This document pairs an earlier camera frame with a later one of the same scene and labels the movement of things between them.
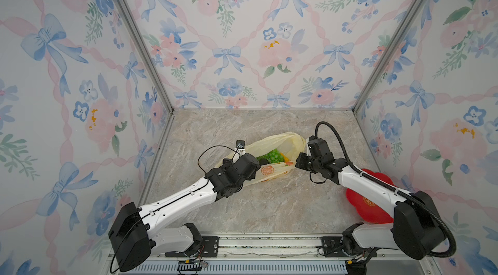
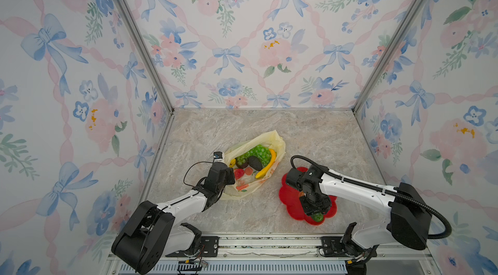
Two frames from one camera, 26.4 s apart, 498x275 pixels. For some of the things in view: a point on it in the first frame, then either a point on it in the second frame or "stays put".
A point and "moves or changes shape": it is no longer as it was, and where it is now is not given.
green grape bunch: (273, 156) to (259, 151)
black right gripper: (299, 160) to (321, 206)
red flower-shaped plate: (367, 209) to (290, 196)
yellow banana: (285, 158) to (268, 165)
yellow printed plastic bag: (292, 143) moves or changes shape
